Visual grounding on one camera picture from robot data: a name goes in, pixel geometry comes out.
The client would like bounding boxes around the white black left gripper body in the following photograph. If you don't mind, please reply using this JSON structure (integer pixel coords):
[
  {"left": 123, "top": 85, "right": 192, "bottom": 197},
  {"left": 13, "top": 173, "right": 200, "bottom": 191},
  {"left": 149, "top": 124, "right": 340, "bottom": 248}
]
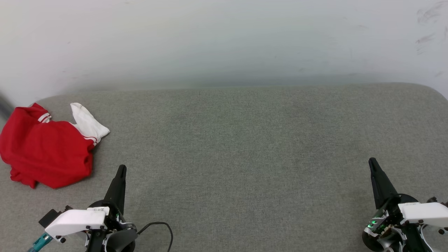
[{"left": 45, "top": 200, "right": 138, "bottom": 252}]

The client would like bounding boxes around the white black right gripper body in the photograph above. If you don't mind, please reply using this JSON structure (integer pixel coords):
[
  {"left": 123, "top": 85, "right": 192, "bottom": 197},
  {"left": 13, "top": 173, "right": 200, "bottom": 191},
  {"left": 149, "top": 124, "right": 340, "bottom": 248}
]
[{"left": 362, "top": 194, "right": 448, "bottom": 252}]

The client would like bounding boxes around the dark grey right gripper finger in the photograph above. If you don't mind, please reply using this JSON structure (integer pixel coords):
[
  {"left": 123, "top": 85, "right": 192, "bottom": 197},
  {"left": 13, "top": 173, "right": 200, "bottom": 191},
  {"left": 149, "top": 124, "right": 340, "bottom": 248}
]
[{"left": 369, "top": 157, "right": 400, "bottom": 210}]

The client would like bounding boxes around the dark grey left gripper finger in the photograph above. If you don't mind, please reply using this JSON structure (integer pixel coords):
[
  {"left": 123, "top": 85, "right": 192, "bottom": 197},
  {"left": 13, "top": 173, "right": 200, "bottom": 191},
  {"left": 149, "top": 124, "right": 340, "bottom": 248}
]
[{"left": 104, "top": 165, "right": 127, "bottom": 215}]

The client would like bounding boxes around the red and white shirt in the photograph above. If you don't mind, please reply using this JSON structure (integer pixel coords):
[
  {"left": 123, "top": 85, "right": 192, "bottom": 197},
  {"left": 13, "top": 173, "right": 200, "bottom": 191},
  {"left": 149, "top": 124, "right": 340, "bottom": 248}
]
[{"left": 0, "top": 103, "right": 110, "bottom": 189}]

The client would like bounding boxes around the grey fabric sofa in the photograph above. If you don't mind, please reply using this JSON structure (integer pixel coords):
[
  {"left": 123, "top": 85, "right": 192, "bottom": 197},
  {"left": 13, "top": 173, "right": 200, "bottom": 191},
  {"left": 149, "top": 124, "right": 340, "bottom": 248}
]
[{"left": 0, "top": 82, "right": 448, "bottom": 252}]

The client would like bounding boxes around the dark grey baseboard strip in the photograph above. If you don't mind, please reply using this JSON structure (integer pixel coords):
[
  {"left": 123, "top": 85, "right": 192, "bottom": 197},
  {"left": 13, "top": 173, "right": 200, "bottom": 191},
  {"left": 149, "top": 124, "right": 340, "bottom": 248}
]
[{"left": 0, "top": 89, "right": 15, "bottom": 119}]

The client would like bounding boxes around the teal camera connector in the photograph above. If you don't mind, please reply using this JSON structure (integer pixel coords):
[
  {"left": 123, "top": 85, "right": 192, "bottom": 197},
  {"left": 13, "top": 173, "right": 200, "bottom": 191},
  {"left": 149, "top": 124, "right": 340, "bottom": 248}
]
[{"left": 27, "top": 233, "right": 54, "bottom": 252}]

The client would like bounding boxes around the thin black cable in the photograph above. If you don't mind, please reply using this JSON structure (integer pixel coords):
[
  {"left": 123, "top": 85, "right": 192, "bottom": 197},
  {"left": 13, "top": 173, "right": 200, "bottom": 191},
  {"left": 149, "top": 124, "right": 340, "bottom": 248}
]
[{"left": 136, "top": 222, "right": 174, "bottom": 252}]

